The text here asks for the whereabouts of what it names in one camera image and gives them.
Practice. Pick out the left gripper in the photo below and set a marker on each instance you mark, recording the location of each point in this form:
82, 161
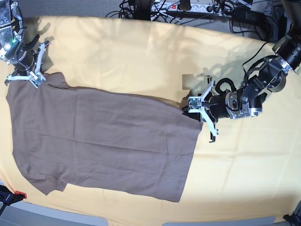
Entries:
218, 107

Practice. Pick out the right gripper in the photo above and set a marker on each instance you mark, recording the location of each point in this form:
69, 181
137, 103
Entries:
26, 57

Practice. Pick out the brown T-shirt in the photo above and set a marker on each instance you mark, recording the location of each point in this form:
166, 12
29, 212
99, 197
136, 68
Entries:
94, 138

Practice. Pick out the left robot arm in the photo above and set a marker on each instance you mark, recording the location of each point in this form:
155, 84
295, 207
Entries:
267, 74

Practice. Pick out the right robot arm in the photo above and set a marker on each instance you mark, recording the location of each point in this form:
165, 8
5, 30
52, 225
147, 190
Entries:
12, 29

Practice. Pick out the yellow table cloth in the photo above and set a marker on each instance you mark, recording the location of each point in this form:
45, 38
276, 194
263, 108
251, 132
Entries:
253, 169

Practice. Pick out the black power adapter box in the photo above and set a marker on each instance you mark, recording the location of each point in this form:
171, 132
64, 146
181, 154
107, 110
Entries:
247, 16

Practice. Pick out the white power strip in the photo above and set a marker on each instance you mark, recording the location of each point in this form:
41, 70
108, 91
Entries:
196, 10

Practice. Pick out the black corner clamp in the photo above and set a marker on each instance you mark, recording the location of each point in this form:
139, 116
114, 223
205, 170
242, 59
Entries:
293, 220

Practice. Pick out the red black clamp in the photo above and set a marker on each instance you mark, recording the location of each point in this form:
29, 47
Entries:
8, 198

